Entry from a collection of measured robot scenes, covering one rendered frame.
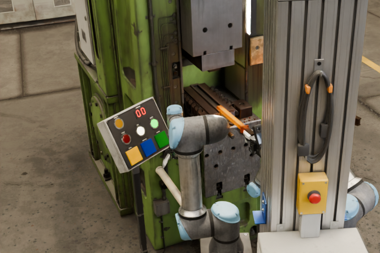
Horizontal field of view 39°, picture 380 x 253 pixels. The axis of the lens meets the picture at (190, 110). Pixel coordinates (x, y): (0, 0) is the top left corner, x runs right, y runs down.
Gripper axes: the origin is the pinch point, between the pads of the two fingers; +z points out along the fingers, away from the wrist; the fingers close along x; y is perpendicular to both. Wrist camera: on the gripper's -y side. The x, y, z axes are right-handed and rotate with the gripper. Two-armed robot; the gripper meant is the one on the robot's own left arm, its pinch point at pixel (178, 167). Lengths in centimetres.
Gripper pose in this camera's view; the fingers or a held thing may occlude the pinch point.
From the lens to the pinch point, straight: 276.4
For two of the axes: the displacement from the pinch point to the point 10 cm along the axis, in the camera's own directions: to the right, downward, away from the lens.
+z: 0.4, 8.9, 4.6
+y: 0.2, 4.6, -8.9
